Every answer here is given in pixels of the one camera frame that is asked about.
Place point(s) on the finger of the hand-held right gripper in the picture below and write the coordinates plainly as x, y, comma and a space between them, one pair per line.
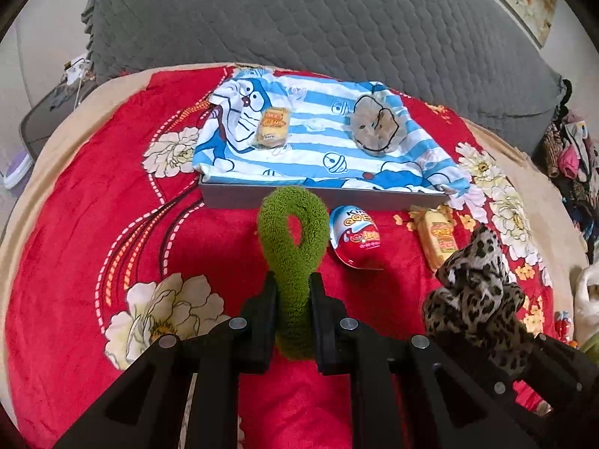
571, 374
500, 395

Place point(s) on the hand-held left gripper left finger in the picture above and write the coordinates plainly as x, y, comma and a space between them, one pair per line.
266, 318

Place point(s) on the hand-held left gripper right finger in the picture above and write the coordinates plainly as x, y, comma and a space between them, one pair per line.
320, 336

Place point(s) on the leopard print scrunchie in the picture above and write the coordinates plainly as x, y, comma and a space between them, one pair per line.
472, 299

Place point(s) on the red white chocolate egg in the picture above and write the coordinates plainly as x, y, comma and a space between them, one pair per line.
355, 238

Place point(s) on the grey shallow box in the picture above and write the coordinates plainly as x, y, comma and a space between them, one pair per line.
234, 196

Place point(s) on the yellow snack packet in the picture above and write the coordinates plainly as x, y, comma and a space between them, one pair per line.
435, 238
271, 126

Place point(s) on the sheer beige scrunchie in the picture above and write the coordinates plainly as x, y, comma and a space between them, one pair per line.
374, 126

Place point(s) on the small red toy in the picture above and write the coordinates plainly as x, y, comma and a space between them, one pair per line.
564, 327

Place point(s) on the white plastic bag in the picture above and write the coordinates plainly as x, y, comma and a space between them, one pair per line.
587, 290

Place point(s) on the blue striped cartoon cloth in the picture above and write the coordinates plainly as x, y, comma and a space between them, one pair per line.
318, 149

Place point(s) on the red floral blanket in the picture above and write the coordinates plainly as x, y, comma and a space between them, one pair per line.
93, 243

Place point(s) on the pile of clothes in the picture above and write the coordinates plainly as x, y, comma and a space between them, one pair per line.
571, 159

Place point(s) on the purple white bin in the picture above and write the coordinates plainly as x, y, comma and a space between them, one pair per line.
16, 170

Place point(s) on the grey bedside table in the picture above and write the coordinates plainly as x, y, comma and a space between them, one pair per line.
47, 121

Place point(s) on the grey quilted headboard cover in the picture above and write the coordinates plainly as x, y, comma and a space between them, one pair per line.
327, 18

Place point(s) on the flower painting panel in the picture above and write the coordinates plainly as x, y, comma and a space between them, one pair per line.
529, 0

